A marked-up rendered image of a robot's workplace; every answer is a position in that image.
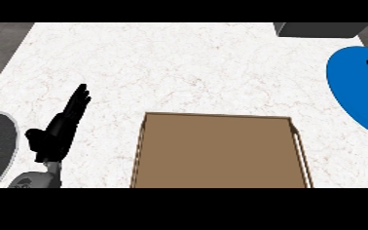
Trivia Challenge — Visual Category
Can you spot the dark grey appliance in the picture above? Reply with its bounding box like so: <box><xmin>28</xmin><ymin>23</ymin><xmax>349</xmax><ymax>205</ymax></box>
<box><xmin>272</xmin><ymin>21</ymin><xmax>368</xmax><ymax>39</ymax></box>

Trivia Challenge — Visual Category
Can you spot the blue plate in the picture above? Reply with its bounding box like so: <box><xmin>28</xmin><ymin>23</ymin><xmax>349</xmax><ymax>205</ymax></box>
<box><xmin>325</xmin><ymin>46</ymin><xmax>368</xmax><ymax>131</ymax></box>

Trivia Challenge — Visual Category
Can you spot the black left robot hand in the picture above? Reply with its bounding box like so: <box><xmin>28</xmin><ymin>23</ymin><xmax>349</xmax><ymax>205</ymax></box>
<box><xmin>25</xmin><ymin>83</ymin><xmax>93</xmax><ymax>164</ymax></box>

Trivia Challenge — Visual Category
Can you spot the brown wooden tray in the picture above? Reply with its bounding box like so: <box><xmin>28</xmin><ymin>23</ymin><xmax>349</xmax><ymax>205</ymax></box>
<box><xmin>130</xmin><ymin>111</ymin><xmax>315</xmax><ymax>189</ymax></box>

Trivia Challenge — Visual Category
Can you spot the grey round sink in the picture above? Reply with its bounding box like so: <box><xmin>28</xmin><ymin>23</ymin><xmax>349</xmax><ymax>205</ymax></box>
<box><xmin>0</xmin><ymin>111</ymin><xmax>21</xmax><ymax>182</ymax></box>

